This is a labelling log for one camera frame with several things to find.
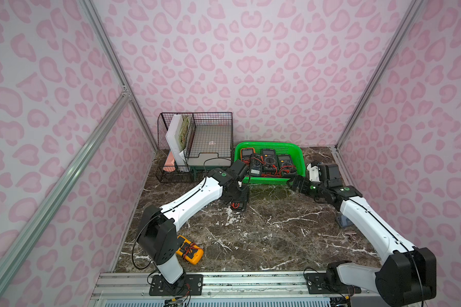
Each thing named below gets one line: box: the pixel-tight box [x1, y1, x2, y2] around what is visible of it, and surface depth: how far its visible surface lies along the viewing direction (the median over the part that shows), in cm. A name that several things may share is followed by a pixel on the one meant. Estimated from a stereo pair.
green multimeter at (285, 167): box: [277, 154, 298, 178], surface depth 102 cm
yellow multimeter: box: [175, 235, 205, 266], surface depth 80 cm
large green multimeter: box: [261, 149, 278, 175], surface depth 103 cm
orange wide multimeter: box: [240, 147, 256, 166], surface depth 106 cm
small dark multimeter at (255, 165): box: [249, 152, 263, 178], surface depth 97 cm
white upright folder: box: [165, 113, 190, 172], surface depth 97 cm
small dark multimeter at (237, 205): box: [230, 200, 244, 210], surface depth 80 cm
